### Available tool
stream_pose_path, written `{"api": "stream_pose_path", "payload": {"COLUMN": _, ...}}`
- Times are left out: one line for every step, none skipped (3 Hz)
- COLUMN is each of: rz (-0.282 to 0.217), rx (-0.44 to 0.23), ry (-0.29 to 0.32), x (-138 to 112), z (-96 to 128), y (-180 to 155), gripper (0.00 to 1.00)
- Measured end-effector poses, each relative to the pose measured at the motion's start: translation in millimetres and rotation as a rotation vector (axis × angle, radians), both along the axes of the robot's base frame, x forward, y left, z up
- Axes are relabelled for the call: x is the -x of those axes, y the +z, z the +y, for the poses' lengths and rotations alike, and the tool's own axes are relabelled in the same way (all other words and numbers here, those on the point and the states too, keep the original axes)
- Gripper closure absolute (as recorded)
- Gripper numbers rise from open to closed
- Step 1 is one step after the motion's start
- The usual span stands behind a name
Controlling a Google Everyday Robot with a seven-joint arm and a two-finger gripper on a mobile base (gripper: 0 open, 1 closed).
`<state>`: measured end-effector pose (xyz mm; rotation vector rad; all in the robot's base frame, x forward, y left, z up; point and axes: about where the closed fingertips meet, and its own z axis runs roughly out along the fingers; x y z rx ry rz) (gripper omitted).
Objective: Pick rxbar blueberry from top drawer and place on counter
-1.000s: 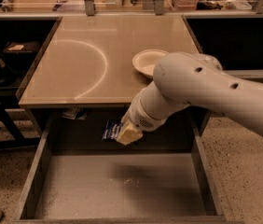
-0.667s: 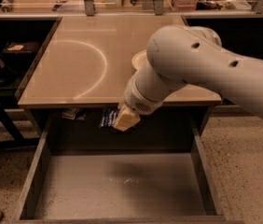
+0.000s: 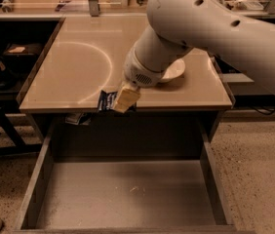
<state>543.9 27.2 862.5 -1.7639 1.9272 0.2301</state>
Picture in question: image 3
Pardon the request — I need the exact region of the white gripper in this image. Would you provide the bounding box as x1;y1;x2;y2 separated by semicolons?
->
112;47;163;113

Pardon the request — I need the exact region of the beige top counter cabinet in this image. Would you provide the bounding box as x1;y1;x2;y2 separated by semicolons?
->
19;14;232;137

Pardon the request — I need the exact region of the dark box with label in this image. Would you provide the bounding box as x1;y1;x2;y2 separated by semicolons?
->
3;43;43;60

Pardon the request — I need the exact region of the crumpled wrapper under counter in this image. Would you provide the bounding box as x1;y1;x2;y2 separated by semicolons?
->
65;113;92;125

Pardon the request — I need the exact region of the white paper bowl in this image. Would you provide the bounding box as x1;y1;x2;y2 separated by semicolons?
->
160;58;185;83

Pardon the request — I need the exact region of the dark blue rxbar wrapper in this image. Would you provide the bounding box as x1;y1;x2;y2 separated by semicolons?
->
97;90;137;113

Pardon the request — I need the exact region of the open grey drawer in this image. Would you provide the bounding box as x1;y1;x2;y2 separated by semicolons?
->
12;120;256;234

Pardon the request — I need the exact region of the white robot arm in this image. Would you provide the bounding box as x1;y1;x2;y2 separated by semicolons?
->
113;0;275;112

